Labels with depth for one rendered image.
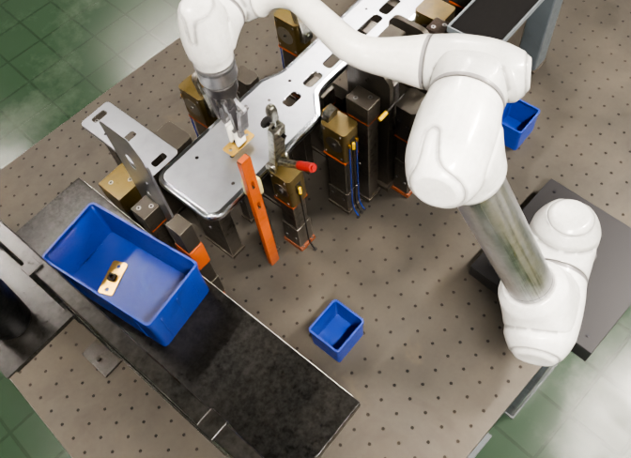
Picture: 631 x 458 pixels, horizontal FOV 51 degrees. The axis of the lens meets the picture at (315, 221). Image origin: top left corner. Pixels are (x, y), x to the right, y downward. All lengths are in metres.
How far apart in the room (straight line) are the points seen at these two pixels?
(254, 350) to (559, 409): 1.37
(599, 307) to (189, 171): 1.09
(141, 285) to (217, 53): 0.54
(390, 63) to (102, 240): 0.81
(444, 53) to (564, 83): 1.14
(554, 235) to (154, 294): 0.91
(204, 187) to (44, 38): 2.25
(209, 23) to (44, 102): 2.20
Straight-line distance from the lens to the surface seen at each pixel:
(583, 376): 2.58
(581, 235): 1.59
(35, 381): 1.95
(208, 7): 1.37
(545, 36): 2.19
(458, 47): 1.19
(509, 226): 1.26
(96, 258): 1.62
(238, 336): 1.45
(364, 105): 1.62
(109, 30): 3.69
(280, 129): 1.48
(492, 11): 1.79
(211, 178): 1.69
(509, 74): 1.17
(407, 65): 1.21
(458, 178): 1.04
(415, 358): 1.76
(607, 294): 1.84
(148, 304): 1.53
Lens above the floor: 2.36
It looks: 60 degrees down
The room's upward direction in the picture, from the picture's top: 9 degrees counter-clockwise
